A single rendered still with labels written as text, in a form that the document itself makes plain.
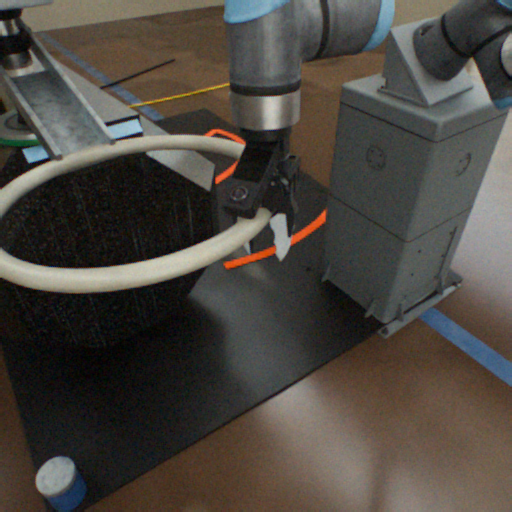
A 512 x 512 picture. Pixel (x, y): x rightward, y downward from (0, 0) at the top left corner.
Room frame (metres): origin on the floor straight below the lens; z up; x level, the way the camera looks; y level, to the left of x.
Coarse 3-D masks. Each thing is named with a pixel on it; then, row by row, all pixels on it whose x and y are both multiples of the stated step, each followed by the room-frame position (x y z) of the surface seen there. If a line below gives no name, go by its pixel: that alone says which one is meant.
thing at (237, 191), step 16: (256, 144) 0.54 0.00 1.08; (272, 144) 0.53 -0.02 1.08; (240, 160) 0.52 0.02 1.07; (256, 160) 0.51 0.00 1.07; (272, 160) 0.51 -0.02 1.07; (240, 176) 0.49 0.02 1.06; (256, 176) 0.49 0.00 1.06; (224, 192) 0.47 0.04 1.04; (240, 192) 0.46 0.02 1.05; (256, 192) 0.46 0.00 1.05; (224, 208) 0.46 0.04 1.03; (240, 208) 0.45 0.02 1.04; (256, 208) 0.46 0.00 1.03
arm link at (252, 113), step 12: (228, 96) 0.57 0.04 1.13; (240, 96) 0.53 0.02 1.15; (288, 96) 0.52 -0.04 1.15; (240, 108) 0.53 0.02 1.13; (252, 108) 0.52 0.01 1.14; (264, 108) 0.51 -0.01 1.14; (276, 108) 0.52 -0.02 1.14; (288, 108) 0.52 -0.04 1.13; (240, 120) 0.53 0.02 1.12; (252, 120) 0.52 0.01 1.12; (264, 120) 0.51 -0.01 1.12; (276, 120) 0.52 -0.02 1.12; (288, 120) 0.52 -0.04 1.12
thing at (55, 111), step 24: (24, 24) 1.20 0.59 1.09; (0, 72) 0.98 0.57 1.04; (48, 72) 1.08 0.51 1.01; (24, 96) 0.98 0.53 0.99; (48, 96) 0.99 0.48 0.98; (72, 96) 0.96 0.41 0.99; (24, 120) 0.90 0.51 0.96; (48, 120) 0.91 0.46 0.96; (72, 120) 0.92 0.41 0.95; (96, 120) 0.87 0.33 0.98; (48, 144) 0.77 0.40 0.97; (72, 144) 0.84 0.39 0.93; (96, 144) 0.85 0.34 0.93
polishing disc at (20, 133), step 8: (8, 112) 1.17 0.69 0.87; (16, 112) 1.17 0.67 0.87; (0, 120) 1.12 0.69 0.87; (8, 120) 1.12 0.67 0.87; (16, 120) 1.12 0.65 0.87; (0, 128) 1.07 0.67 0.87; (8, 128) 1.07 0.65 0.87; (16, 128) 1.07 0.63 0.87; (24, 128) 1.07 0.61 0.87; (0, 136) 1.04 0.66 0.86; (8, 136) 1.02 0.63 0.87; (16, 136) 1.02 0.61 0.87; (24, 136) 1.02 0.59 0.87; (32, 136) 1.03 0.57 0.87
